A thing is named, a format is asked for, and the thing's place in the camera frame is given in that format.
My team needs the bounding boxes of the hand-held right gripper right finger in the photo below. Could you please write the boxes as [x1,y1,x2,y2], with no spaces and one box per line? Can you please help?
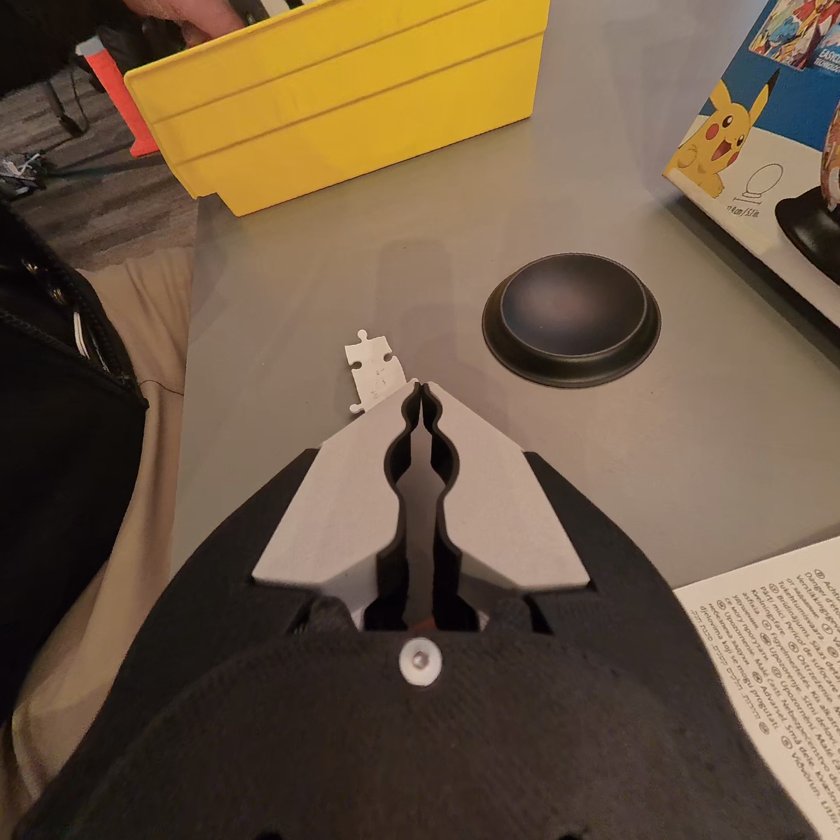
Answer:
[423,382,593,631]

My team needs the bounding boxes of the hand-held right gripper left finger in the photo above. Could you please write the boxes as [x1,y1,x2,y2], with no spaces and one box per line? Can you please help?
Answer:
[251,382,421,631]

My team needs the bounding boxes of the joined white puzzle pieces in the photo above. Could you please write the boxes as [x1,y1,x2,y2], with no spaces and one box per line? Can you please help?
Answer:
[344,328,421,414]

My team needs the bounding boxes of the yellow plastic bin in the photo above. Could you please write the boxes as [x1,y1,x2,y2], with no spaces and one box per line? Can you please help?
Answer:
[123,0,552,217]

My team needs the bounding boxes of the person's left forearm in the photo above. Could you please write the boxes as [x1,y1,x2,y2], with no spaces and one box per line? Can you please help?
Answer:
[0,0,155,99]

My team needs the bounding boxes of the black round puzzle stand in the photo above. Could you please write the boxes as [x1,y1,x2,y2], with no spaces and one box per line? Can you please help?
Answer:
[481,251,662,389]

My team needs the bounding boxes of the colourful puzzle box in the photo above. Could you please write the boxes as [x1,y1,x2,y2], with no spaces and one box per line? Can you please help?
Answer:
[663,0,840,306]

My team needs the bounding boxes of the person's left hand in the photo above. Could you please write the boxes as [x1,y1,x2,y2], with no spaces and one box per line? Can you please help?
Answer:
[128,0,247,47]

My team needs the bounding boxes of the person's beige trousers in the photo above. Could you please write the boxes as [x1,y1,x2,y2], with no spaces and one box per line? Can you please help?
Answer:
[0,246,194,808]

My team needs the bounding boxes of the person's black jacket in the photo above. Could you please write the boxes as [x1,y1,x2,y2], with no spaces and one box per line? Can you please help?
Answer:
[0,197,148,723]

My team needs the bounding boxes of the white printed leaflet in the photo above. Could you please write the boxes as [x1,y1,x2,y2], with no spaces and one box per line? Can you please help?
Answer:
[672,538,840,840]

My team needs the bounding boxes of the orange traffic cone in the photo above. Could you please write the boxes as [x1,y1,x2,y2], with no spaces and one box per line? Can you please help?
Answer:
[88,49,161,158]

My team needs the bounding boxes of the tangle of cables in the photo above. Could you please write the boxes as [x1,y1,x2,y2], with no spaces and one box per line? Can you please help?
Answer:
[0,151,47,194]

